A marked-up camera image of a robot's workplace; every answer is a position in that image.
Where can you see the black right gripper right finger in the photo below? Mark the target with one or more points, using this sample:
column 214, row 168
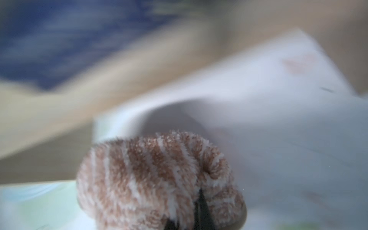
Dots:
column 203, row 218

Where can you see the dark blue book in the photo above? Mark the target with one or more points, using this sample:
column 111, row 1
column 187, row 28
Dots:
column 46, row 43

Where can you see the light wooden bookshelf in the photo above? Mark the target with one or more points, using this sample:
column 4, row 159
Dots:
column 45, row 134

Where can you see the pink striped fluffy cloth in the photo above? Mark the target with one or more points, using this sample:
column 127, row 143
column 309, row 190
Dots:
column 141, row 183

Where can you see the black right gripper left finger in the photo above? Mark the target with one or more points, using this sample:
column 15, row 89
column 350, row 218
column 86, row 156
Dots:
column 171, row 225

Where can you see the floral table mat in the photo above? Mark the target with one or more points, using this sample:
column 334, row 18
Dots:
column 293, row 129

